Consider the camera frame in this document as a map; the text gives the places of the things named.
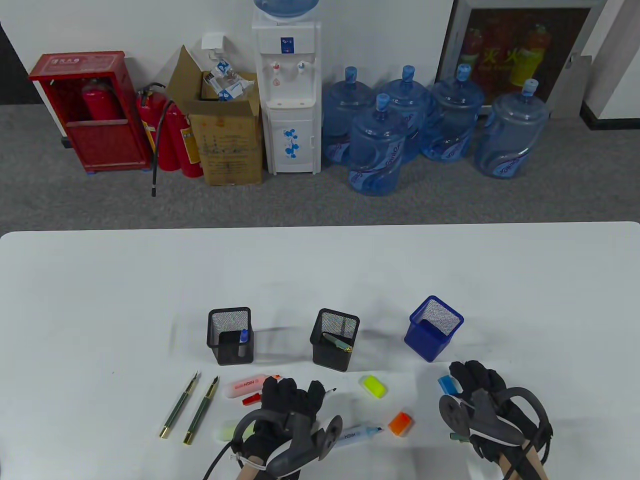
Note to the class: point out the black double door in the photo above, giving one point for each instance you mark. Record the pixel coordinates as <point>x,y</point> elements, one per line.
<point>12,90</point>

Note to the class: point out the white water dispenser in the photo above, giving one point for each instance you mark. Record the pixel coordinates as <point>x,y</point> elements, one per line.
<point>290,125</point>

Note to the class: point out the person's right hand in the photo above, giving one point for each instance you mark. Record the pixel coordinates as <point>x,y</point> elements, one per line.
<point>480,377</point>

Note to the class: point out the orange highlighter pen cap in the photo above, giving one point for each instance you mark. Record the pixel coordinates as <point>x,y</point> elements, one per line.
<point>400,424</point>

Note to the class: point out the brown cardboard box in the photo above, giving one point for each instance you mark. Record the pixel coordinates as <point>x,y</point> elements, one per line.
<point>230,150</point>

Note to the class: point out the green pens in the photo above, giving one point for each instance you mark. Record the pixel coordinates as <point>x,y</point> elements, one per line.
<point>335,341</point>

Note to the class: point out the person's right forearm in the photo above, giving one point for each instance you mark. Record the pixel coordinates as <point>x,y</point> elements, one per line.
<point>525,467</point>

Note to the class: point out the yellow highlighter pen cap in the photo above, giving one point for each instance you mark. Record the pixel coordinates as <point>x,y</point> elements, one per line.
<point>373,386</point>

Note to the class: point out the light blue highlighter pen cap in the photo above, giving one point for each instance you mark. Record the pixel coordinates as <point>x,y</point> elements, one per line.
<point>445,385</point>

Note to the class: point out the grey marker blue end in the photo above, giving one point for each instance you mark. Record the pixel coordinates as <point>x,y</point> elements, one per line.
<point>242,349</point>

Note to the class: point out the green fountain pen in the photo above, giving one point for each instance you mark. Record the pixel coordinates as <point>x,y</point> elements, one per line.
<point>176,412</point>
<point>200,412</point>

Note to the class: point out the pale yellow highlighter pen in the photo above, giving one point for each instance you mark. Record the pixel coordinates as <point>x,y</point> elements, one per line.
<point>227,431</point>

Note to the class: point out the person's left forearm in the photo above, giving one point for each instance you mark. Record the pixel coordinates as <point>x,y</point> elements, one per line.
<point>250,472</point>

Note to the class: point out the red fire extinguisher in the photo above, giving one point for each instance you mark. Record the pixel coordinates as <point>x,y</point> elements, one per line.
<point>175,135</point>
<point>102,102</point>
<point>147,112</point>

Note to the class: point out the glass-door fire cabinet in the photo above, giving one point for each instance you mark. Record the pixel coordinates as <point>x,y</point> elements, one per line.
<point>500,55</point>

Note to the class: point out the pale blue highlighter pen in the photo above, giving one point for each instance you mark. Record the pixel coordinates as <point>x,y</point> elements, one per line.
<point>357,434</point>

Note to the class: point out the blue mesh pen holder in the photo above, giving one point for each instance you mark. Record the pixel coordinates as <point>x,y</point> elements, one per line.
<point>425,344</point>

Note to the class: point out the black wrist-mounted tracker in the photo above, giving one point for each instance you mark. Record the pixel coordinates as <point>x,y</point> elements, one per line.
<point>452,412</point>
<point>300,435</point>

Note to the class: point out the person's left hand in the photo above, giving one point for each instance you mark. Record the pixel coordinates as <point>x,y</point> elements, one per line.
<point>285,400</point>

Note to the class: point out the salmon pink highlighter pen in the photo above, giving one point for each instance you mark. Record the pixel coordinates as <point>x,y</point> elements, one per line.
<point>247,386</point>

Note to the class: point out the red fire extinguisher cabinet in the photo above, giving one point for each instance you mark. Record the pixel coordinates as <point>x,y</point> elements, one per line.
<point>105,145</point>

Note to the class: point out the black mesh pen holder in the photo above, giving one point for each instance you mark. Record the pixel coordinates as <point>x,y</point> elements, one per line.
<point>225,352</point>
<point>330,360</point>

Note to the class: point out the green fountain pen cap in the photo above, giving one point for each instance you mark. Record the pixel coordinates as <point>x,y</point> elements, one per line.
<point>456,437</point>

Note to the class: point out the red marker pen cap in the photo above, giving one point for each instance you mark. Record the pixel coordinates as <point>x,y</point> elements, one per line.
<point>251,399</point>

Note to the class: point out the pile of white-blue packets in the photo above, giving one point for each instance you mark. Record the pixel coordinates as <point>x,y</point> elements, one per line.
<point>225,87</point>

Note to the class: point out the blue water jug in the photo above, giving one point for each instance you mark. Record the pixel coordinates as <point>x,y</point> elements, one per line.
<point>510,135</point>
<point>375,150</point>
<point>450,120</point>
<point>412,100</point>
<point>345,110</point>

